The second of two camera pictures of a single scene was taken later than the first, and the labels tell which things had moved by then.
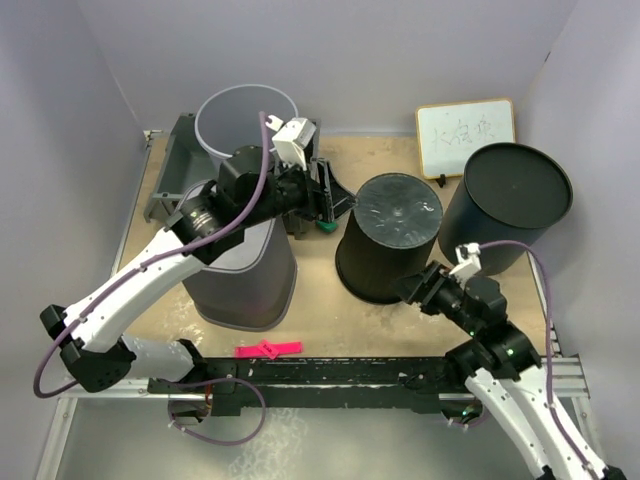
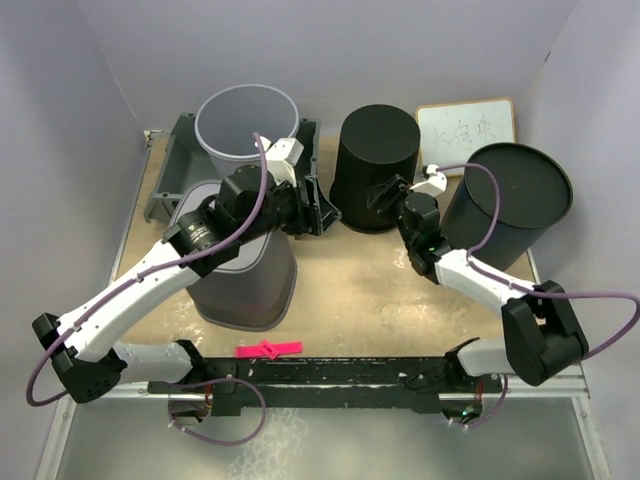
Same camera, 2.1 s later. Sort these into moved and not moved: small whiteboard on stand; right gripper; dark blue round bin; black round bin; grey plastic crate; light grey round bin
Moved: right gripper; black round bin
Not moved: small whiteboard on stand; dark blue round bin; grey plastic crate; light grey round bin
